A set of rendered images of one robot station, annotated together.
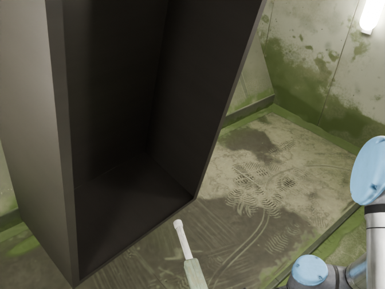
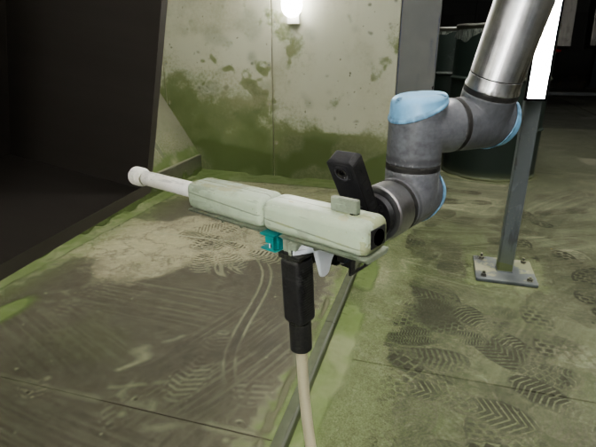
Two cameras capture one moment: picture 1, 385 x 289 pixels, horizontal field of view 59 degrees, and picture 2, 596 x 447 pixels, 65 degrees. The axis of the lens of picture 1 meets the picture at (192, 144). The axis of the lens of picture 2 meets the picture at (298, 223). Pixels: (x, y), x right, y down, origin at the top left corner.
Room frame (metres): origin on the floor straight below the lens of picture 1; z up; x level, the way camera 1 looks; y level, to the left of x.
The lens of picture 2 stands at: (0.02, 0.19, 0.76)
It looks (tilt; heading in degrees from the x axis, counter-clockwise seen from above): 21 degrees down; 330
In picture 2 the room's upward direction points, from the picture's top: straight up
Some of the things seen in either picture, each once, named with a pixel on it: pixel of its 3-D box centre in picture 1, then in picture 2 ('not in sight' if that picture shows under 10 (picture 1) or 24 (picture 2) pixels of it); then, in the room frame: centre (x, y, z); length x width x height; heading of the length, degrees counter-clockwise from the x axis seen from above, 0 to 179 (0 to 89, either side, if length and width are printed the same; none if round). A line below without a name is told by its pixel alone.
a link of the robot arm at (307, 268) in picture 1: (310, 278); (420, 130); (0.59, -0.38, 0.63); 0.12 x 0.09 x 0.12; 84
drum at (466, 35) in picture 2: not in sight; (496, 101); (1.99, -2.37, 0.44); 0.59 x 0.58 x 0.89; 148
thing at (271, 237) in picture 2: not in sight; (278, 237); (0.51, -0.07, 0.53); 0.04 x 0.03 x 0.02; 108
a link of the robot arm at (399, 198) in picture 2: not in sight; (380, 211); (0.56, -0.28, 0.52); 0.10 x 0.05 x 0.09; 19
